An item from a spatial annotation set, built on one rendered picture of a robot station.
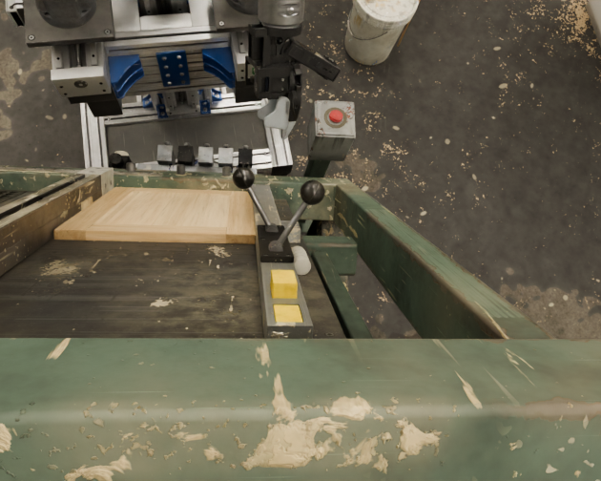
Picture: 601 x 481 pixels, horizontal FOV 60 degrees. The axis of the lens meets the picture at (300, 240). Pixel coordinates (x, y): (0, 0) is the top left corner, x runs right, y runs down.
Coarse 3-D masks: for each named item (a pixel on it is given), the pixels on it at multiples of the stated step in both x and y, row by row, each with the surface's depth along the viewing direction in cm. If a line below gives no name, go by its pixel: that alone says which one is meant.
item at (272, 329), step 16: (256, 192) 134; (256, 208) 114; (272, 208) 115; (256, 224) 100; (256, 240) 97; (272, 304) 61; (288, 304) 61; (304, 304) 61; (272, 320) 57; (304, 320) 57; (272, 336) 56; (288, 336) 56; (304, 336) 56
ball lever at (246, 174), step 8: (240, 168) 88; (248, 168) 88; (240, 176) 87; (248, 176) 87; (240, 184) 87; (248, 184) 88; (248, 192) 89; (256, 200) 90; (264, 216) 90; (272, 224) 91
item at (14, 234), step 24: (96, 168) 137; (48, 192) 104; (72, 192) 107; (96, 192) 125; (0, 216) 83; (24, 216) 84; (48, 216) 94; (72, 216) 107; (0, 240) 75; (24, 240) 84; (48, 240) 94; (0, 264) 75
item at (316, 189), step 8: (304, 184) 77; (312, 184) 77; (320, 184) 77; (304, 192) 77; (312, 192) 77; (320, 192) 77; (304, 200) 78; (312, 200) 77; (320, 200) 78; (304, 208) 79; (296, 216) 79; (288, 224) 79; (288, 232) 79; (280, 240) 79; (272, 248) 79; (280, 248) 79
